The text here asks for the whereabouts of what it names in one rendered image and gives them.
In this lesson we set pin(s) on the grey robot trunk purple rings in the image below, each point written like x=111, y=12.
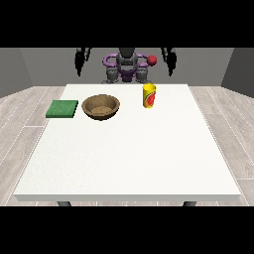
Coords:
x=125, y=67

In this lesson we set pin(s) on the green square pad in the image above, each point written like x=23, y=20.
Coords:
x=62, y=109

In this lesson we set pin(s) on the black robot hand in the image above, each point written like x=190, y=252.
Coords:
x=79, y=61
x=171, y=61

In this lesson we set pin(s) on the small red ball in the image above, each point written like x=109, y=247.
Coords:
x=152, y=60

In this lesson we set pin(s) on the yellow cup with melon print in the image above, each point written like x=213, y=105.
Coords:
x=149, y=96

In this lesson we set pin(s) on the brown wooden bowl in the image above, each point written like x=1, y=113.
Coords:
x=100, y=107

